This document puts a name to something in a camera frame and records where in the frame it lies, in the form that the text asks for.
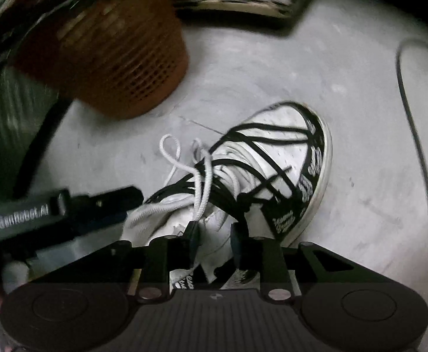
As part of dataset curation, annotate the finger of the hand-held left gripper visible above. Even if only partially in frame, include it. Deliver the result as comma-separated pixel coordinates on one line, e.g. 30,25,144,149
69,186,144,237

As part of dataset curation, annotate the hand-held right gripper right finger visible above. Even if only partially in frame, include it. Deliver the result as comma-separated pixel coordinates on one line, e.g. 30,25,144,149
230,223,402,303

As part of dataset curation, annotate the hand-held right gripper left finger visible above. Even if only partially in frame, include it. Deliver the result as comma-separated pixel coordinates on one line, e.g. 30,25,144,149
27,221,201,303

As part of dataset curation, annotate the white shoelace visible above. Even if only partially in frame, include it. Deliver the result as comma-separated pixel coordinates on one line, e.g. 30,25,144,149
124,134,245,236

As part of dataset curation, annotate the white and black sneaker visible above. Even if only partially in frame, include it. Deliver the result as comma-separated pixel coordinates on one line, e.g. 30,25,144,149
122,101,333,290

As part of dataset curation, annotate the black metal leg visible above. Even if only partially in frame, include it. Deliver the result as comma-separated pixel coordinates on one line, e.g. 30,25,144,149
12,97,72,199

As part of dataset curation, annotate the dark green cloth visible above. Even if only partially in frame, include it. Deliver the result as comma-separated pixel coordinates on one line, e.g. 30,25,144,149
0,0,64,208

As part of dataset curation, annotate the black shoelace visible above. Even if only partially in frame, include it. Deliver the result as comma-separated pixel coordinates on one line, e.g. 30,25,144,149
144,122,325,230

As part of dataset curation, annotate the orange mesh wastebasket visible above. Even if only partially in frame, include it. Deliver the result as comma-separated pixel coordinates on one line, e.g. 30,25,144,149
14,0,190,120

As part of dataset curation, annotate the thick black cable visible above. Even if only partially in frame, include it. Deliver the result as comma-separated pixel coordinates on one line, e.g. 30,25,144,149
395,38,428,291

